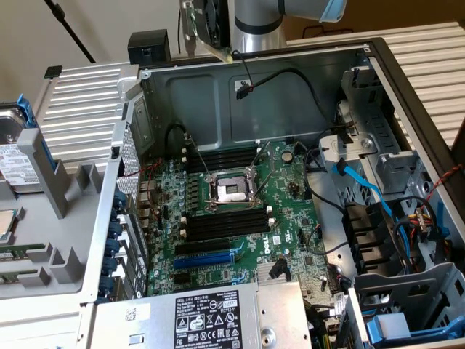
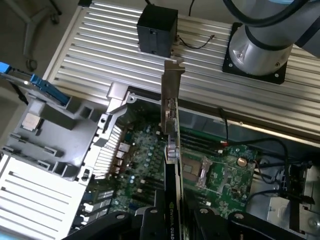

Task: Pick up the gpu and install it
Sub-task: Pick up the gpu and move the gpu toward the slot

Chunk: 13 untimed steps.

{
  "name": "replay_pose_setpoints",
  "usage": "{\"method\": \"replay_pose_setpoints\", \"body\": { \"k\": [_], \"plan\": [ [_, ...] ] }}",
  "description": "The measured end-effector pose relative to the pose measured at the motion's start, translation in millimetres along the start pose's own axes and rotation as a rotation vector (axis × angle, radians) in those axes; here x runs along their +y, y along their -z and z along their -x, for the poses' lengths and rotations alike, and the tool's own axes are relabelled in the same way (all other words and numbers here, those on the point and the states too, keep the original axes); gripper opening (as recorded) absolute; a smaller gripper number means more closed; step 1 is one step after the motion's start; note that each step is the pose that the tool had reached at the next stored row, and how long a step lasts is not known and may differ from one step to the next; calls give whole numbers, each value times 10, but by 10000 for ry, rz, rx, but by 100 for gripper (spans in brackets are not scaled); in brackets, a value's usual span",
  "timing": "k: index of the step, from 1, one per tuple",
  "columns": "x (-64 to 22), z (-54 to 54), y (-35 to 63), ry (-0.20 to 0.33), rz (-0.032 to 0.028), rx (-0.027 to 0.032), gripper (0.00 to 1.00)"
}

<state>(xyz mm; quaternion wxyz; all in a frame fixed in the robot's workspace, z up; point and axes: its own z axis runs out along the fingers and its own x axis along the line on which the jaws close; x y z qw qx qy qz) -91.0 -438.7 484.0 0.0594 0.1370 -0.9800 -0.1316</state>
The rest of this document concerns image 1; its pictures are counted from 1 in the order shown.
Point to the graphics card with black fan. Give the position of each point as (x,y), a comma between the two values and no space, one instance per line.
(214,22)

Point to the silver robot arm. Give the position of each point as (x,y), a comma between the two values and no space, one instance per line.
(254,22)

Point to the CPU socket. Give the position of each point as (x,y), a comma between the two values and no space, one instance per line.
(232,189)

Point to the thin metal locking lever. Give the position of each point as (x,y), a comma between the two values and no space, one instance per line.
(259,155)
(197,153)

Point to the coin cell battery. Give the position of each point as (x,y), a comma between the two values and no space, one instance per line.
(287,156)

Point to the green motherboard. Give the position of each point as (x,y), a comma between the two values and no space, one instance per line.
(290,203)

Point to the open PC case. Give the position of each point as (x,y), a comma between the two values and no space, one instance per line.
(203,105)

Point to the long black expansion slot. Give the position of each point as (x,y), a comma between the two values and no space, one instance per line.
(203,247)

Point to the long blue expansion slot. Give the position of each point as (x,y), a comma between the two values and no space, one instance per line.
(203,261)

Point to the silver heat sink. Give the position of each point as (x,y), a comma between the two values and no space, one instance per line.
(263,270)

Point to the short black expansion slot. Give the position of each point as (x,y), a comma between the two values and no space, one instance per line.
(181,278)

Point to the blue slot latch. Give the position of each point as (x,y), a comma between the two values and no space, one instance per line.
(113,246)
(110,267)
(115,227)
(108,285)
(119,200)

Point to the black plastic drive rails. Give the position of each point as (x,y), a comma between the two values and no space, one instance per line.
(363,225)

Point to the black box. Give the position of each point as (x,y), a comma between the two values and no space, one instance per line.
(149,43)

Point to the grey power supply unit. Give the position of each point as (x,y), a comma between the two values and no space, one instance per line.
(152,327)

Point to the grey parts rack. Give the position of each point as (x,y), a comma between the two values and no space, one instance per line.
(43,232)

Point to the grey metal disk bay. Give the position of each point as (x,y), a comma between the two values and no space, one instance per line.
(399,291)

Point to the blue plastic disk tray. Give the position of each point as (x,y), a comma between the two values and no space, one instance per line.
(385,327)

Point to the hard disk in blue caddy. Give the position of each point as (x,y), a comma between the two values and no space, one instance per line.
(14,160)

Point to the black tripod leg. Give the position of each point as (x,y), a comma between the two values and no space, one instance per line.
(68,27)

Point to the green RAM stick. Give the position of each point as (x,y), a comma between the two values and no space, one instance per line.
(14,278)
(22,250)

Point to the CPU chip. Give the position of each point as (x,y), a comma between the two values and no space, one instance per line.
(7,225)

